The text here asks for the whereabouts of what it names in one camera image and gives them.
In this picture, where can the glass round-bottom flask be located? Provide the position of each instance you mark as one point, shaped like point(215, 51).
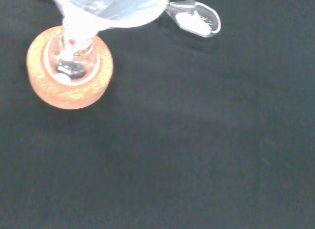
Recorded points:
point(73, 66)

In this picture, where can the glass weighing funnel with powder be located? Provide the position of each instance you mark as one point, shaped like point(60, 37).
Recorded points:
point(197, 22)

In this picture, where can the black cloth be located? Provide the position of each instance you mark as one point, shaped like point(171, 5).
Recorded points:
point(184, 140)

